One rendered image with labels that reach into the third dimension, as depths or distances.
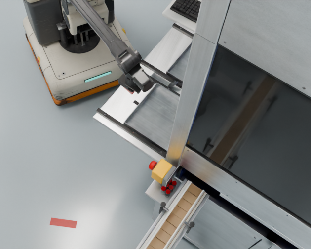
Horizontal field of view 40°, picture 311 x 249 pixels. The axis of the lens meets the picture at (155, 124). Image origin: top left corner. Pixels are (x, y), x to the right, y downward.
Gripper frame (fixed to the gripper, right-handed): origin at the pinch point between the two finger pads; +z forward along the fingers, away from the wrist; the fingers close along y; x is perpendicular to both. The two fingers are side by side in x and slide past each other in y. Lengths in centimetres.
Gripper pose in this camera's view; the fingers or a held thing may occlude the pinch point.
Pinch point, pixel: (132, 92)
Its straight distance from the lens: 177.5
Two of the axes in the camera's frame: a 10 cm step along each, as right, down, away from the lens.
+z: -0.5, 4.4, 8.9
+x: 5.7, -7.2, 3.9
